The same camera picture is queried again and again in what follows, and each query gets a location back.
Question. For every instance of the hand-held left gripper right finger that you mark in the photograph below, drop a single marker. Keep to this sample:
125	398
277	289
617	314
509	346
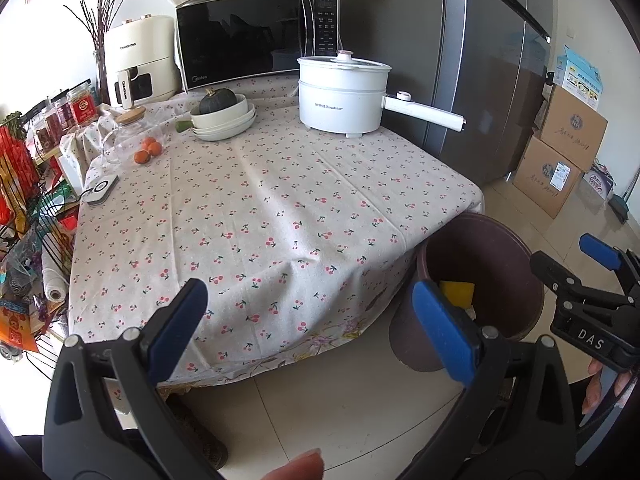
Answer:
445	330

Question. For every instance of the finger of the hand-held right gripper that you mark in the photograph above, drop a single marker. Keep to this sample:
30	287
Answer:
600	251
557	272

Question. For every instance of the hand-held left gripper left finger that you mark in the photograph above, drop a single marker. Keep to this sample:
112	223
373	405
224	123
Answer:
175	327

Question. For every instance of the yellow snack packet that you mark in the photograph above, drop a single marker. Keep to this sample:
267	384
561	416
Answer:
457	292

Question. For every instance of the brown trash can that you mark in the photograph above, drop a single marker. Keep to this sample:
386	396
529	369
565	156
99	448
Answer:
500	260

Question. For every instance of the person's right hand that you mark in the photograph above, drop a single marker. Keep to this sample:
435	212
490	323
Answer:
595	390

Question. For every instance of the person's left hand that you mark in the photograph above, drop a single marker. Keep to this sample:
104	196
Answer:
295	467

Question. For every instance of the green broom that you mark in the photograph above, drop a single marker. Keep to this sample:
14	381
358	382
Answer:
620	209

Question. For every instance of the purple white pack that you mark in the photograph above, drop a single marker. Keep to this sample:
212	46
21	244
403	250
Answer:
599	182

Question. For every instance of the brown cardboard box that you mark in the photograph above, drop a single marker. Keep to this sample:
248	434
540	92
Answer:
545	180
575	127

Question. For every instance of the brown slipper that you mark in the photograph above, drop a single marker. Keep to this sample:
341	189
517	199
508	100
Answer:
200	435

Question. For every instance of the white flat device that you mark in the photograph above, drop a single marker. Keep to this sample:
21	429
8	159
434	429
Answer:
101	189

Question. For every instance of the orange packet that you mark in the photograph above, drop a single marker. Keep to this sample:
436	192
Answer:
17	327

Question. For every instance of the small tangerine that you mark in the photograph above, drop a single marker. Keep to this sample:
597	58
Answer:
155	149
142	157
148	142

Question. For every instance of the blue white carton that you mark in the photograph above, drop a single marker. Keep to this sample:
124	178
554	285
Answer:
580	75

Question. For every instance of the cherry print tablecloth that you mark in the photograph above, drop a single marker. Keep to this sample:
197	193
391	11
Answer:
300	200

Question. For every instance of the stacked white bowls with squash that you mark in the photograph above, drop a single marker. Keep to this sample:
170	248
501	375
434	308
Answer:
225	132

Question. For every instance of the grey refrigerator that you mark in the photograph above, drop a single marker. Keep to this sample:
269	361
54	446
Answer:
475	75

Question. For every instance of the glass jar wooden lid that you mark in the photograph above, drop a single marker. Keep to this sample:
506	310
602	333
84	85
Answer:
131	116

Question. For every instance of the white bowl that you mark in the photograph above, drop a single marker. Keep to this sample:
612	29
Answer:
235	115

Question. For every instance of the red packets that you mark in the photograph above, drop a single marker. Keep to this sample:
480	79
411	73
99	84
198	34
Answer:
17	170

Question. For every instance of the dark green pumpkin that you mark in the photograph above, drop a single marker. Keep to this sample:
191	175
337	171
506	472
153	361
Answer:
217	101

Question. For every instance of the glass jar red contents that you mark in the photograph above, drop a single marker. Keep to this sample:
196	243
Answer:
60	115
44	132

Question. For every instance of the red label jar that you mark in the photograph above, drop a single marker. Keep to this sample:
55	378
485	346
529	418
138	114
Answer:
84	109

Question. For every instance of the white electric pot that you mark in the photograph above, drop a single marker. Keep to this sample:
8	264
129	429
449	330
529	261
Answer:
340	102

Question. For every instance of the glass vase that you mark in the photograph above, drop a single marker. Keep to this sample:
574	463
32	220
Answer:
101	82

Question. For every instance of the green leaves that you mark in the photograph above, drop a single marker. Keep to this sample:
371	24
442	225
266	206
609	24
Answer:
15	126

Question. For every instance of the cream air fryer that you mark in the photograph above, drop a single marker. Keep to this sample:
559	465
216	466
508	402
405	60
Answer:
145	50

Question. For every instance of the black microwave oven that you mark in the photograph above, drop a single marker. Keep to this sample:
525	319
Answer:
240	40

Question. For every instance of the dry branches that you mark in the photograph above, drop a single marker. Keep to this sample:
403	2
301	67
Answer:
97	15

